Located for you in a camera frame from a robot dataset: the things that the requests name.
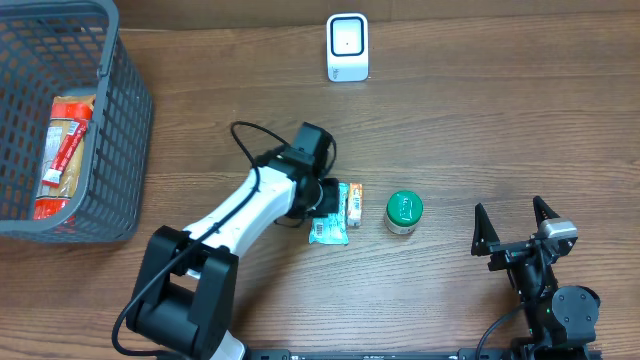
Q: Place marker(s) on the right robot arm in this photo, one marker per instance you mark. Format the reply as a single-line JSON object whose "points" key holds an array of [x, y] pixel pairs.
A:
{"points": [[561, 320]]}

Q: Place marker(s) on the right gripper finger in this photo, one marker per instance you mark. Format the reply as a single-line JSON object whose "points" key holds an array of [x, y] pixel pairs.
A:
{"points": [[542, 211], [485, 237]]}

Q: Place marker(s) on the white barcode scanner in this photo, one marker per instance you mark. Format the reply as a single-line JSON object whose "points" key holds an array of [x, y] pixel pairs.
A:
{"points": [[347, 47]]}

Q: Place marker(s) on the teal snack packet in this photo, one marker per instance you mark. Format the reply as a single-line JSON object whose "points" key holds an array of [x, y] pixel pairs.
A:
{"points": [[332, 230]]}

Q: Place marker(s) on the small orange white box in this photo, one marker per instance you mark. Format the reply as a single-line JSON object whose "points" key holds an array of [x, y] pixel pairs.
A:
{"points": [[354, 205]]}

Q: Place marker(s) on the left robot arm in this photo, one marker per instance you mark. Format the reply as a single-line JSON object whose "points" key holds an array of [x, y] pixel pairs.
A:
{"points": [[182, 303]]}

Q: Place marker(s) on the grey plastic mesh basket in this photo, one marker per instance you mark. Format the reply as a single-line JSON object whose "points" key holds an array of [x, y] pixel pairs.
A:
{"points": [[63, 48]]}

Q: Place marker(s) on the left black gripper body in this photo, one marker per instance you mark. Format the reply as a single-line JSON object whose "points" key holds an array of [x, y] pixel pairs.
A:
{"points": [[331, 198]]}

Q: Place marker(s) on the red white stick packet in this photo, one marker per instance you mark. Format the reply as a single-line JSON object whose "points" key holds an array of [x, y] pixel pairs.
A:
{"points": [[69, 144]]}

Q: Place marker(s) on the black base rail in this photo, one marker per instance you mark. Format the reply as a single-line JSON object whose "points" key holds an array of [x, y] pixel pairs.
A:
{"points": [[461, 354]]}

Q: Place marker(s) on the green lid white jar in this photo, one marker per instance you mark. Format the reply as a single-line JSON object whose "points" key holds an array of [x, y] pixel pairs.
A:
{"points": [[403, 212]]}

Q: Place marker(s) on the orange noodle packet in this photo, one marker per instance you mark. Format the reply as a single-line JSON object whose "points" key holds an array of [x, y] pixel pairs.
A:
{"points": [[49, 200]]}

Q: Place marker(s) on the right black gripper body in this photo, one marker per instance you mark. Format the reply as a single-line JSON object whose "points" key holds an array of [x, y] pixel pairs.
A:
{"points": [[510, 256]]}

